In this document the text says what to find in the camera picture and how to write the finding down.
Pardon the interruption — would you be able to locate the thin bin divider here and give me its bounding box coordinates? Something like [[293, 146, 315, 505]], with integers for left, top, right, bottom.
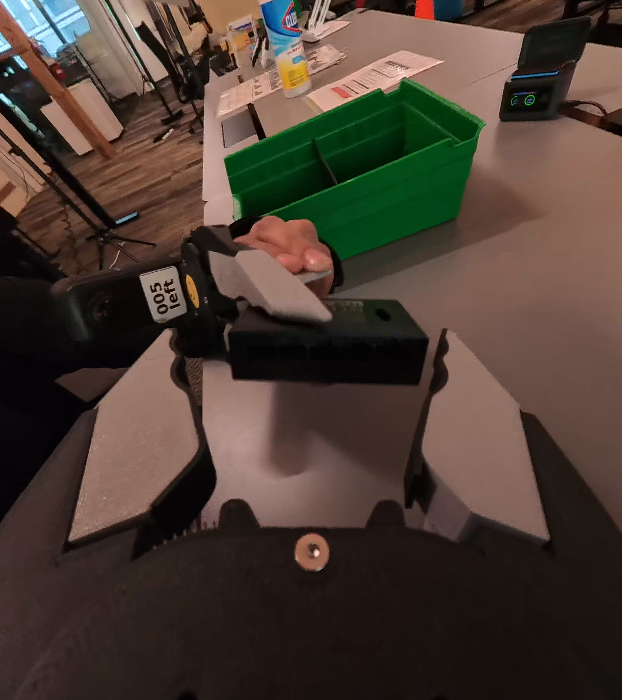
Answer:
[[312, 138, 340, 186]]

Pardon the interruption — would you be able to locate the printed paper sheet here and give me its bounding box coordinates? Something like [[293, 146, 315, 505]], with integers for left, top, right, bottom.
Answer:
[[308, 50, 446, 113], [215, 44, 348, 119]]

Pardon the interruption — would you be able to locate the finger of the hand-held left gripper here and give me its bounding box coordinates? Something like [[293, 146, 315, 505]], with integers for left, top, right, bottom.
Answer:
[[208, 248, 335, 324]]

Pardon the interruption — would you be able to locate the person's dark clothing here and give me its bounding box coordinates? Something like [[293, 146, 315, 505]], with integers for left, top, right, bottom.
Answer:
[[0, 350, 101, 591]]

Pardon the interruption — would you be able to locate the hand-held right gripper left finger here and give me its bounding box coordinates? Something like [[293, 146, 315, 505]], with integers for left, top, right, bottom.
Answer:
[[67, 331, 219, 549]]

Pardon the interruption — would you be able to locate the green plastic bin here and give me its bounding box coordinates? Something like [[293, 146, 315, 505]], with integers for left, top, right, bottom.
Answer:
[[224, 78, 487, 261]]

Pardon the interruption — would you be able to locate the black tripod light stand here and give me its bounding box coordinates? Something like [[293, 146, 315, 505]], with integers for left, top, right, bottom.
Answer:
[[0, 55, 157, 270]]

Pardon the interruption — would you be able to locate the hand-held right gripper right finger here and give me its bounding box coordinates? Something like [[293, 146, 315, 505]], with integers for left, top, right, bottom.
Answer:
[[404, 328, 552, 543]]

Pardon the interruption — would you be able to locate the black network switch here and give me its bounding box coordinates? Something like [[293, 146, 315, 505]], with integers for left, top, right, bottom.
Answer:
[[228, 298, 430, 387]]

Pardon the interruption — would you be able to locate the blue wipes pack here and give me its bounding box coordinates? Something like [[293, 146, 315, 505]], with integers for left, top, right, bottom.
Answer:
[[259, 0, 312, 100]]

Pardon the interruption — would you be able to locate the person's left hand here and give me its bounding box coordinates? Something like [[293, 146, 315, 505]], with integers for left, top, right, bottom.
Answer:
[[233, 216, 336, 275]]

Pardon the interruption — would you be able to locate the small black device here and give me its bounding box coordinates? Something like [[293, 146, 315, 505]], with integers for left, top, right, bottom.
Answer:
[[498, 16, 593, 123]]

